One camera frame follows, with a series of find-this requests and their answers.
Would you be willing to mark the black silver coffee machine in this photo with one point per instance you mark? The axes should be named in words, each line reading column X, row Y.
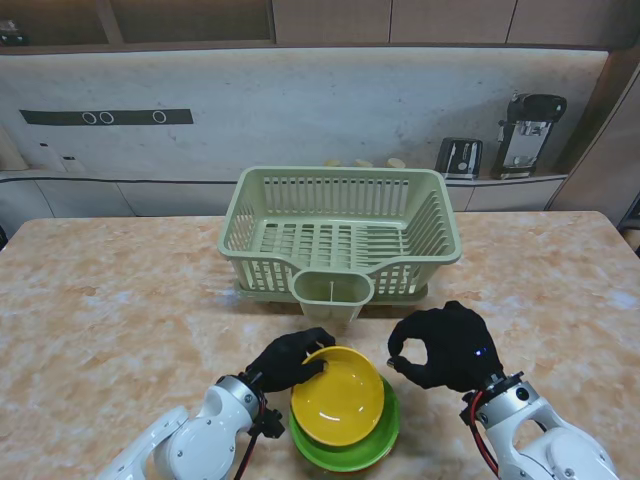
column 525, row 140

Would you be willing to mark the small deep green bowl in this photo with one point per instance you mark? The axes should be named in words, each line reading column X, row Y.
column 385, row 435

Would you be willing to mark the small dark box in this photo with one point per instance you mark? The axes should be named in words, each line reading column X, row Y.
column 9, row 32

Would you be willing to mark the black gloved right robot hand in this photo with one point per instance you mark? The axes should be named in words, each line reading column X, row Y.
column 460, row 350

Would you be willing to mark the yellow plastic bowl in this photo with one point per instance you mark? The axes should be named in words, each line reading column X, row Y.
column 340, row 395

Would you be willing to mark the white kitchen counter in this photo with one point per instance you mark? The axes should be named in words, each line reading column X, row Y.
column 150, row 197

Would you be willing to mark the wooden wall cabinet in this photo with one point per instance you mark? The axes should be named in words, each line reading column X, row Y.
column 330, row 20

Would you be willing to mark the black toaster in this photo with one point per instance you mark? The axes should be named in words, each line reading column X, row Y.
column 459, row 159

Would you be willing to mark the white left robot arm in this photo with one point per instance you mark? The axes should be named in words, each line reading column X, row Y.
column 200, row 440

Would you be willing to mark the black wall strip with rings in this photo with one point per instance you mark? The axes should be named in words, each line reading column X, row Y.
column 130, row 117

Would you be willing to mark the pale green plastic dish rack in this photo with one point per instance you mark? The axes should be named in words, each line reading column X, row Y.
column 340, row 171

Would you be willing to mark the pale green cutlery holder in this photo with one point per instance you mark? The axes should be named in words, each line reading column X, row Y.
column 320, row 310

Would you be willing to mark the round wooden jar lid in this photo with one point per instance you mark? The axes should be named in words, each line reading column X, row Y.
column 396, row 162

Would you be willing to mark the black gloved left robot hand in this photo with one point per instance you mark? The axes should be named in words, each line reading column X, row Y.
column 280, row 365

